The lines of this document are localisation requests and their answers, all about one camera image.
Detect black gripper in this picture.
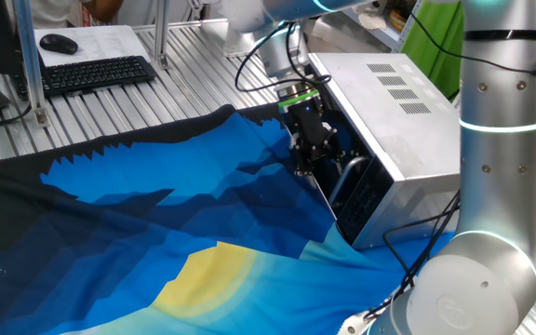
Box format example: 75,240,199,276
280,98,345,188

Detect bare person forearm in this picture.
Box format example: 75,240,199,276
84,0,125,21

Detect silver microwave body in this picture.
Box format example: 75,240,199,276
307,51,462,250

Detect white metal shelf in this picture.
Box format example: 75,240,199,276
342,0,425,52

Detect white paper doily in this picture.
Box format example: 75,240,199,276
357,12,389,32

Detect green curtain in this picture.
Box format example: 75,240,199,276
400,0,465,101

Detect woven round basket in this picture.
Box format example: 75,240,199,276
387,4,414,34

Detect blue mountain print cloth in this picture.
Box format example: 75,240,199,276
0,104,455,335

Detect black keyboard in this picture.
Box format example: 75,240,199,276
14,55,158,100

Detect white paper sheet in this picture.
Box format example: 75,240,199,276
33,24,152,69

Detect black computer mouse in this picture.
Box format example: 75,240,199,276
38,33,80,56

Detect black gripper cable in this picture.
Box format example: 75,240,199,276
234,20,332,93

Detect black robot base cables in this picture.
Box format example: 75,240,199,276
363,188,462,322

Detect aluminium frame rail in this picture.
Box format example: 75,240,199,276
130,17,230,34

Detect aluminium frame post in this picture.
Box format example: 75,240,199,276
12,0,49,127
153,0,172,70

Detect black monitor cable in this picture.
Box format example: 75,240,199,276
0,102,34,130

